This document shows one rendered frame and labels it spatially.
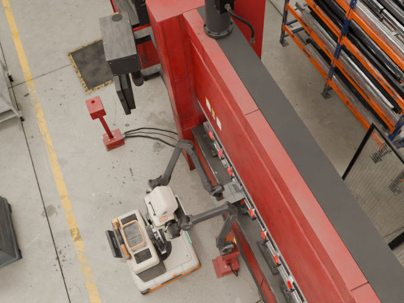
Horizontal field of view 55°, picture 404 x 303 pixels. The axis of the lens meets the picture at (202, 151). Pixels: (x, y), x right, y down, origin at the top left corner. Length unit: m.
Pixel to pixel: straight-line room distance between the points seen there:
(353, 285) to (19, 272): 3.70
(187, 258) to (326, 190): 2.23
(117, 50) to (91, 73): 2.65
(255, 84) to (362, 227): 1.01
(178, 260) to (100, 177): 1.51
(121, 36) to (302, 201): 2.01
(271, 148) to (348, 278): 0.75
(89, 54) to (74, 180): 2.03
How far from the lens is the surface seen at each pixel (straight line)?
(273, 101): 2.34
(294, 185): 2.08
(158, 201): 3.09
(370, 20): 4.19
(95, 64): 5.94
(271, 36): 5.95
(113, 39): 3.33
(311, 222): 2.02
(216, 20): 2.58
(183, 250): 4.07
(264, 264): 3.40
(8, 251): 4.61
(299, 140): 2.21
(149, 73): 4.00
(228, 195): 3.45
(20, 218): 5.07
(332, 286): 2.23
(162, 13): 2.89
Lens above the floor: 4.18
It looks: 61 degrees down
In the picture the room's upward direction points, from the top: 9 degrees counter-clockwise
